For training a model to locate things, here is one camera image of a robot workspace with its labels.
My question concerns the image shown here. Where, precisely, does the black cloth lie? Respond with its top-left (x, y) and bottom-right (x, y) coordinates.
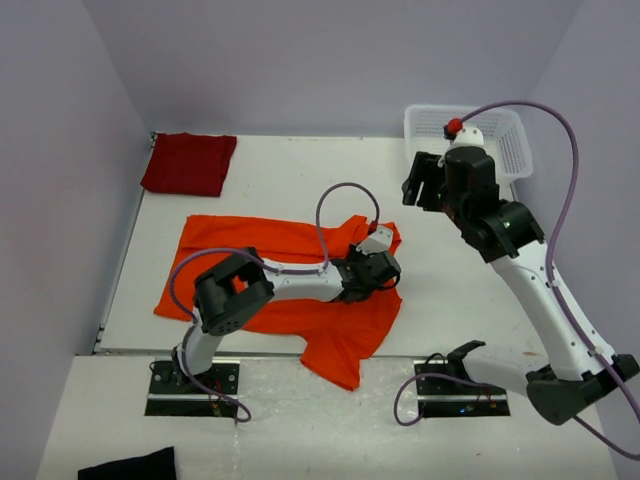
top-left (77, 447), bottom-right (178, 480)

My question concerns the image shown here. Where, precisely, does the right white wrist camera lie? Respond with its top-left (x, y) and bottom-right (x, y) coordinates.
top-left (438, 126), bottom-right (485, 168)

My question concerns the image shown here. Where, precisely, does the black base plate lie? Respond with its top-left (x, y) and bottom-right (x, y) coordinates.
top-left (147, 360), bottom-right (240, 400)
top-left (414, 354), bottom-right (506, 397)

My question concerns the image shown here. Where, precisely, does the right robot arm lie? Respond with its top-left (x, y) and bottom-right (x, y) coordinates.
top-left (402, 147), bottom-right (639, 425)

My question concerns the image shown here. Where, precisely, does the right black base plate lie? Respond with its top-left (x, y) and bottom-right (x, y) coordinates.
top-left (414, 354), bottom-right (506, 397)

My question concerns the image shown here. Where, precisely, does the folded dark red shirt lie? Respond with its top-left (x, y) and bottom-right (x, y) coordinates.
top-left (140, 133), bottom-right (238, 198)

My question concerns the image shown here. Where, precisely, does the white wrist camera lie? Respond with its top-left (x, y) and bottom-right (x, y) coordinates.
top-left (438, 126), bottom-right (485, 168)
top-left (356, 225), bottom-right (394, 255)

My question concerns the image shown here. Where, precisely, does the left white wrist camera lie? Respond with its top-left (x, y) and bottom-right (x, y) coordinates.
top-left (356, 225), bottom-right (394, 255)

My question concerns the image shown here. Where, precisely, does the orange t shirt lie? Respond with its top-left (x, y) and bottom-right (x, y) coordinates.
top-left (174, 215), bottom-right (402, 391)

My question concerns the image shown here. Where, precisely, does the white plastic basket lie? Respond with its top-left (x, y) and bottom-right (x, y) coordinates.
top-left (403, 104), bottom-right (533, 185)

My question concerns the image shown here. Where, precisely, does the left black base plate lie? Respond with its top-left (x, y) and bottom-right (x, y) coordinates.
top-left (147, 360), bottom-right (240, 400)

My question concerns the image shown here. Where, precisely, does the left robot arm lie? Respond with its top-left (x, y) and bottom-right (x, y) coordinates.
top-left (167, 246), bottom-right (401, 393)

